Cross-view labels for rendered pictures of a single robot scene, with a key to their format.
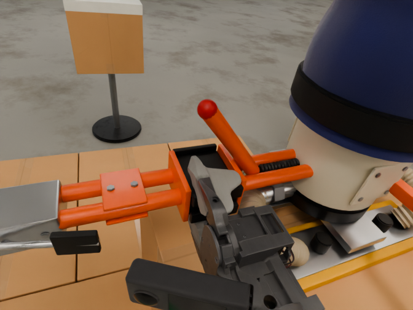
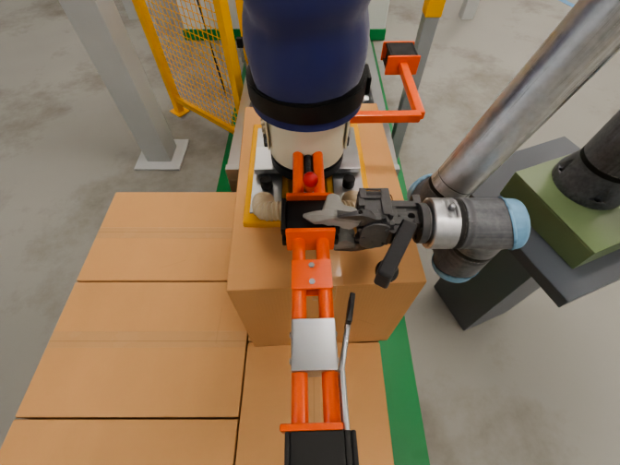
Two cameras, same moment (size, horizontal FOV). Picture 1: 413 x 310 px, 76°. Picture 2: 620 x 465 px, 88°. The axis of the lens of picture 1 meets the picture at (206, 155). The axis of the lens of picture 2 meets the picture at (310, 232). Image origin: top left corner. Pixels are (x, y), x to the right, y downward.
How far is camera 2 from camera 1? 0.39 m
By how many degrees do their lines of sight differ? 46
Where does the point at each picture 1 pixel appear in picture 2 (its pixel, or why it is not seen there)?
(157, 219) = (288, 282)
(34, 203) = (316, 334)
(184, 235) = not seen: hidden behind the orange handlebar
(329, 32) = (292, 66)
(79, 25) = not seen: outside the picture
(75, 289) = (247, 418)
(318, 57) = (293, 87)
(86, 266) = (226, 406)
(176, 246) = not seen: hidden behind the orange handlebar
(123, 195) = (320, 273)
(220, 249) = (386, 224)
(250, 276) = (398, 218)
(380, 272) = (368, 164)
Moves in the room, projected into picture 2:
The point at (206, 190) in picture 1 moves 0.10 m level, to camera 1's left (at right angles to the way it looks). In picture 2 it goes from (351, 214) to (327, 265)
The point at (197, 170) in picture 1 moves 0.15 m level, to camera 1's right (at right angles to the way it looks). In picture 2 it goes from (327, 215) to (359, 156)
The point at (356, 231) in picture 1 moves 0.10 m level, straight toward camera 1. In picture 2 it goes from (349, 159) to (369, 187)
